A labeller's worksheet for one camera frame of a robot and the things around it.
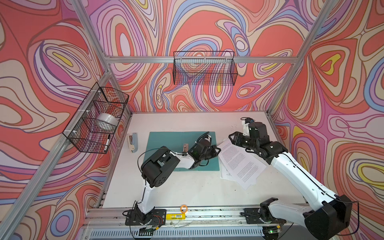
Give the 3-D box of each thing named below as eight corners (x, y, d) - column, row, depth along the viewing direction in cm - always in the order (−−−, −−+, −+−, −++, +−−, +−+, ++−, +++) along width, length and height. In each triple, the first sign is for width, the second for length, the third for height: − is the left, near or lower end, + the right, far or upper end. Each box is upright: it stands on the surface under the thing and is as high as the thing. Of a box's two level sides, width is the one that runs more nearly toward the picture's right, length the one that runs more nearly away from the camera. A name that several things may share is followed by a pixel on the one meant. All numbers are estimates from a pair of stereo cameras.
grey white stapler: (129, 154, 99) (127, 151, 96) (129, 137, 108) (127, 133, 104) (138, 152, 100) (136, 149, 97) (137, 135, 109) (135, 132, 106)
